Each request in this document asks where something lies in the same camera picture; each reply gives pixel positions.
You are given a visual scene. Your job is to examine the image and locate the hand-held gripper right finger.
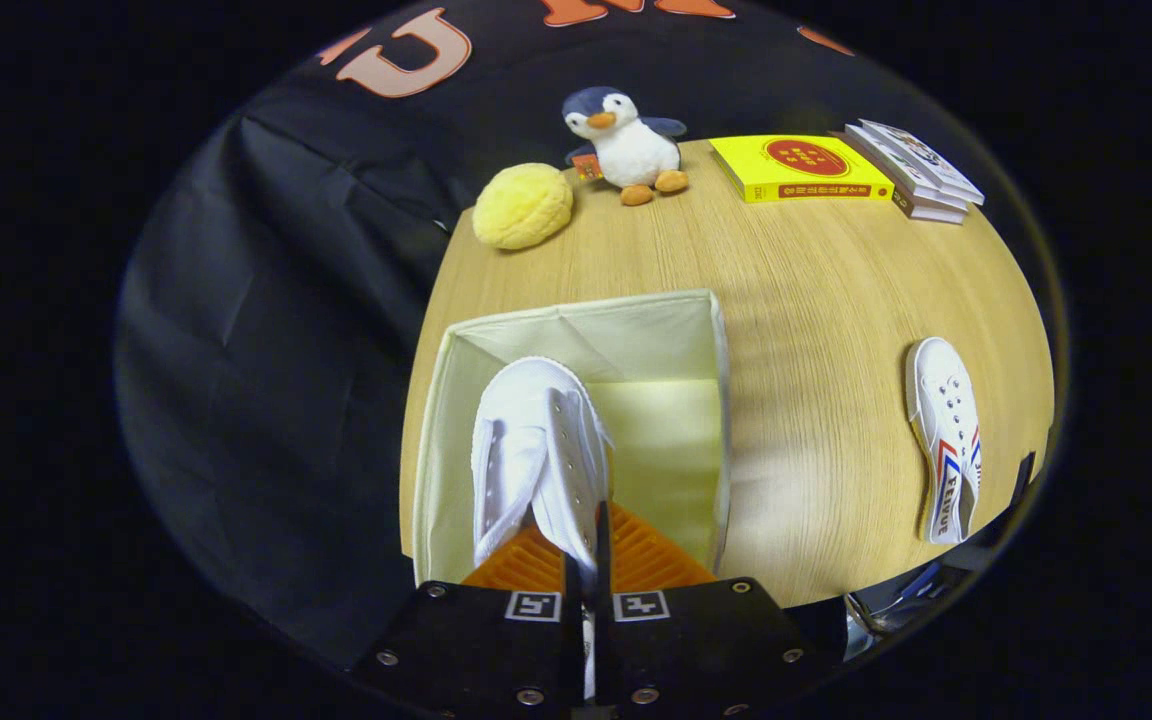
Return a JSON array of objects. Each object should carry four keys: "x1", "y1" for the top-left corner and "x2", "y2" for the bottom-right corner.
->
[{"x1": 594, "y1": 500, "x2": 817, "y2": 720}]

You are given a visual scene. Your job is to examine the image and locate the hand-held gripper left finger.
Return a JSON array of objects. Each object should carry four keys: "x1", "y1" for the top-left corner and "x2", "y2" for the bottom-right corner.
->
[{"x1": 351, "y1": 520, "x2": 587, "y2": 720}]

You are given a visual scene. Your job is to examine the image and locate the beige fabric storage box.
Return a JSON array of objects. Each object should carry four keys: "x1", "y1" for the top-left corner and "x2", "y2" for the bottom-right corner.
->
[{"x1": 413, "y1": 289, "x2": 732, "y2": 586}]

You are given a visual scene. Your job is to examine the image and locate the white shoe striped sides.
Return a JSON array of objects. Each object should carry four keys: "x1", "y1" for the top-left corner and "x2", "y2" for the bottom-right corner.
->
[{"x1": 904, "y1": 337, "x2": 983, "y2": 546}]

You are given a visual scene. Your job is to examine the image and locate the grey metallic object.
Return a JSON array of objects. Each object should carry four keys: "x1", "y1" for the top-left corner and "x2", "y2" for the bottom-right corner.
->
[{"x1": 844, "y1": 560, "x2": 947, "y2": 636}]

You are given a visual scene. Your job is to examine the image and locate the yellow round plush toy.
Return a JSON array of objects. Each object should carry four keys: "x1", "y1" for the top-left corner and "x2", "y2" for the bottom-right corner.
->
[{"x1": 472, "y1": 163, "x2": 574, "y2": 251}]

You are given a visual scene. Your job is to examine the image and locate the penguin plush toy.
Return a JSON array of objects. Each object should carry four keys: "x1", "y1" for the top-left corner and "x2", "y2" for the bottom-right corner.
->
[{"x1": 562, "y1": 86, "x2": 690, "y2": 207}]

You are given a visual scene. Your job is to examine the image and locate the yellow book with red circle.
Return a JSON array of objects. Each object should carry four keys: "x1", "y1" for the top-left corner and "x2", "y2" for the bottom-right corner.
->
[{"x1": 709, "y1": 135, "x2": 896, "y2": 204}]

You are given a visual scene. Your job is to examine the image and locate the white book with green print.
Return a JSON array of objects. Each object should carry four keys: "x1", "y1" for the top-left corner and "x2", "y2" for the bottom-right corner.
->
[{"x1": 844, "y1": 124, "x2": 972, "y2": 213}]

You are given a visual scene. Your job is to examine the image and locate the white book with colourful print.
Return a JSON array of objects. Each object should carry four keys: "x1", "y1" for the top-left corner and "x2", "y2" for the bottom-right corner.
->
[{"x1": 858, "y1": 119, "x2": 986, "y2": 206}]

